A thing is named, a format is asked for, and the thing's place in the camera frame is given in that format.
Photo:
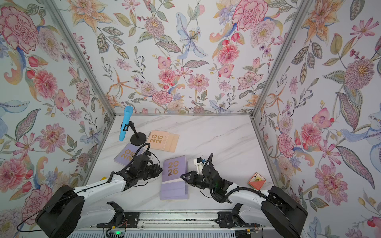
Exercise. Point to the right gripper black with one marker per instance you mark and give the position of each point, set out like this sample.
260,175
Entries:
193,181

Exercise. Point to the peach calendar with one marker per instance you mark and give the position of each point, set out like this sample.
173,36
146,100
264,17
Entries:
164,141

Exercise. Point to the purple calendar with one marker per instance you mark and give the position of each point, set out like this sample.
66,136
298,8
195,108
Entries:
173,169
174,191
126,155

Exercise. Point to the black microphone stand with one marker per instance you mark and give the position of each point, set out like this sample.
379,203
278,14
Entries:
137,138

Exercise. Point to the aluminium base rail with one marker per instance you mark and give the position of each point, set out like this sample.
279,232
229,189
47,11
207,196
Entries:
181,218

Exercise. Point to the blue microphone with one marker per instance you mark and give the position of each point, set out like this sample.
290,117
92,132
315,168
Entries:
128,112

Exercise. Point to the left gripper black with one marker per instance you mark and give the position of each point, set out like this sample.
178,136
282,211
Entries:
155,167

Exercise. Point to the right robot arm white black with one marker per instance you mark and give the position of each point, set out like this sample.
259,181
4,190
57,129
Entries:
262,205

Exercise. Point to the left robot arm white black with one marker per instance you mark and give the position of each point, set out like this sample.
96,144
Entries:
71,209

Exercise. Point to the orange diamond card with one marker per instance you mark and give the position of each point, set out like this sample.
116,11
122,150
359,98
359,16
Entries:
257,181

